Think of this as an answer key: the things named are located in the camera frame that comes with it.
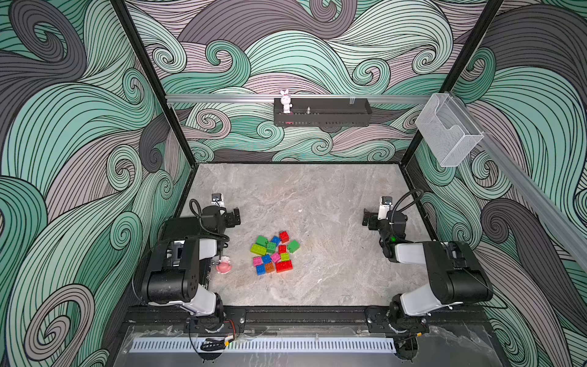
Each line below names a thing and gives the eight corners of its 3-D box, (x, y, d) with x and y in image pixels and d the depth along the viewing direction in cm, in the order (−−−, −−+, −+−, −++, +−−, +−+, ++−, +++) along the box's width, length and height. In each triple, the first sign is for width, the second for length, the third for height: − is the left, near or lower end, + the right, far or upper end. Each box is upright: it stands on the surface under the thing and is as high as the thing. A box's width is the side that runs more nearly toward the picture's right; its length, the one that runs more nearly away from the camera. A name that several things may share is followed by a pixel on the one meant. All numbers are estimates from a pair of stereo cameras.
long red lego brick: (276, 273, 86) (276, 270, 83) (275, 265, 88) (274, 262, 85) (292, 269, 86) (293, 267, 84) (291, 261, 88) (291, 259, 86)
